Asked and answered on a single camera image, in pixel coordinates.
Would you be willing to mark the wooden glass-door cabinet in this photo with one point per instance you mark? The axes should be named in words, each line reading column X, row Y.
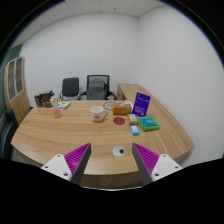
column 15, row 88

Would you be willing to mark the green white leaflet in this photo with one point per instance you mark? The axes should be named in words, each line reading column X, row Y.
column 63, row 105

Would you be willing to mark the purple standing card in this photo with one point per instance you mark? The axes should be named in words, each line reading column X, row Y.
column 141, row 104

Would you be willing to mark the green box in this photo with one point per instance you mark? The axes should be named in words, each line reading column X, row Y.
column 148, row 123

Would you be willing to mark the dark red round coaster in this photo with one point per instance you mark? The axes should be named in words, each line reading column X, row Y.
column 119, row 120

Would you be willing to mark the wooden side desk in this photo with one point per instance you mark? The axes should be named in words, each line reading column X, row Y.
column 129, row 91

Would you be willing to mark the round grey patterned plate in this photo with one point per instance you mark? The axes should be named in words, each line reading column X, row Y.
column 108, row 105

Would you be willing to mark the wooden tissue box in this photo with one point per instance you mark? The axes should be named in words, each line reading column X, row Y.
column 121, row 109

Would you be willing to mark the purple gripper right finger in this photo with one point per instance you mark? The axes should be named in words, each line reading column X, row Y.
column 152, row 166

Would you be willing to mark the small tan snack box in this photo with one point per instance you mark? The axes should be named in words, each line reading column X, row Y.
column 132, row 119

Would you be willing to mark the desk cable grommet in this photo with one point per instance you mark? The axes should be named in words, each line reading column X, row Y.
column 118, row 151

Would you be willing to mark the pink drink bottle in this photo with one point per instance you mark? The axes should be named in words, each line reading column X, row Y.
column 56, row 110

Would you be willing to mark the small blue white box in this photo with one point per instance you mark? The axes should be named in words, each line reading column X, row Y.
column 134, row 130

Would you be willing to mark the white ceramic mug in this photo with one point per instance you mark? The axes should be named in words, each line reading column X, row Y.
column 98, row 113

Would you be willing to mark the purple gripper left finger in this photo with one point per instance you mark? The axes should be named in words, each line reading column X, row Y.
column 70, row 166

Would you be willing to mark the black chair at left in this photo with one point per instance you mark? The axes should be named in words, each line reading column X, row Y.
column 8, row 127

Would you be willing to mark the black mesh office chair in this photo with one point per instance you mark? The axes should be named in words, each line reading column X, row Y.
column 98, row 87

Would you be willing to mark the grey office chair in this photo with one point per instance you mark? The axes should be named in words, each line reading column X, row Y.
column 70, row 88

